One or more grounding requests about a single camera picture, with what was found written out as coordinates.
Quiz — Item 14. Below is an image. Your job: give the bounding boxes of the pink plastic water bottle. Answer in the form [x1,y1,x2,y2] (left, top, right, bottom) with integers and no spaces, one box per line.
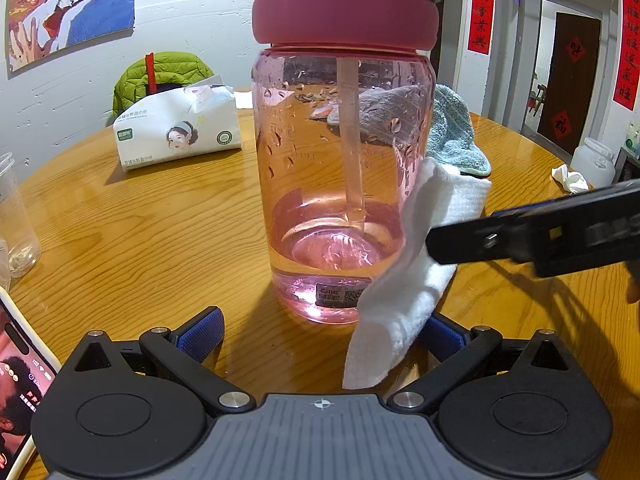
[252,0,440,324]

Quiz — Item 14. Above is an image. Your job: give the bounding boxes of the crumpled white tissue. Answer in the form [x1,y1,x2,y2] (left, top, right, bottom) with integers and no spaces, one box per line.
[551,164,590,194]

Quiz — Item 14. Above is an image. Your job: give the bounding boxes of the green quilted jacket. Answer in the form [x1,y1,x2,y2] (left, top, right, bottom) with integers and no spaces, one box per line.
[112,51,214,119]

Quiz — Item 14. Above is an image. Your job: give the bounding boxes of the dark wooden door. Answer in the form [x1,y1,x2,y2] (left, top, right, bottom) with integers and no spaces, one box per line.
[538,12,601,155]

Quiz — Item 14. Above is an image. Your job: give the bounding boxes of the teal striped dish cloth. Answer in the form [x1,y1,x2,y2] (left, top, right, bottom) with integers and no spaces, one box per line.
[359,84,491,178]

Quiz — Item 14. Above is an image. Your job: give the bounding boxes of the white paper towel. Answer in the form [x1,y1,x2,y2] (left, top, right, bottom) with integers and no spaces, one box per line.
[343,157,491,390]

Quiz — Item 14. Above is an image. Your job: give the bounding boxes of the smartphone with lit screen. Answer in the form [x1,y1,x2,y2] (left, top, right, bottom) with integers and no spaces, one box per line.
[0,290,61,480]

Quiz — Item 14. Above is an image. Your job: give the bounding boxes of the clear plastic cup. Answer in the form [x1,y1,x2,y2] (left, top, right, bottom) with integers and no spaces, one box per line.
[0,153,41,278]

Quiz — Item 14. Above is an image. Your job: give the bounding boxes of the red couplet banner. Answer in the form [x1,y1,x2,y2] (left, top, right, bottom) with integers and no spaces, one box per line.
[468,0,495,55]

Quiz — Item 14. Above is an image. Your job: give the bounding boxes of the anime girl wall poster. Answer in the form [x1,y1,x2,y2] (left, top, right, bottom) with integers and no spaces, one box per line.
[6,0,134,73]

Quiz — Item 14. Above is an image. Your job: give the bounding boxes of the white plastic jug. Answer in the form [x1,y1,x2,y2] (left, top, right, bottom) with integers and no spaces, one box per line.
[570,138,615,188]

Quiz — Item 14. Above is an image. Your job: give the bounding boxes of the white tissue pack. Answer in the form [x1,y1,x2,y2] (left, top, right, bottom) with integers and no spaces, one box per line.
[112,76,242,170]

